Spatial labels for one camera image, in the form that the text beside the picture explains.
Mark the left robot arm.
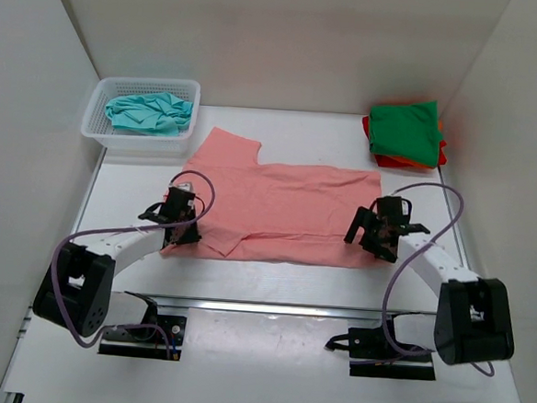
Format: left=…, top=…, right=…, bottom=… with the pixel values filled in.
left=32, top=183, right=201, bottom=341

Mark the pink t shirt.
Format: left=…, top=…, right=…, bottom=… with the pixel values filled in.
left=161, top=128, right=382, bottom=269

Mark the green folded t shirt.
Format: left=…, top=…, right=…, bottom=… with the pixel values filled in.
left=367, top=100, right=442, bottom=168

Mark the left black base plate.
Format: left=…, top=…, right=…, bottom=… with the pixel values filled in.
left=94, top=291, right=188, bottom=361

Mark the aluminium table rail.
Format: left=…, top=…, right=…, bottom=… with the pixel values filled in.
left=49, top=287, right=478, bottom=331

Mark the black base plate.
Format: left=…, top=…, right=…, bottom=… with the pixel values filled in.
left=94, top=291, right=188, bottom=361
left=324, top=317, right=436, bottom=382

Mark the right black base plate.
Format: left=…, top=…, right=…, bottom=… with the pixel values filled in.
left=324, top=317, right=436, bottom=382

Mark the white plastic basket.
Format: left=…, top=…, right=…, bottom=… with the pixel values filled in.
left=81, top=76, right=200, bottom=156

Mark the teal t shirt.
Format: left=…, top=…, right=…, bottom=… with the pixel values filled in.
left=104, top=92, right=194, bottom=137

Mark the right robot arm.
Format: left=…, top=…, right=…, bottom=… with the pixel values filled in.
left=344, top=196, right=515, bottom=365

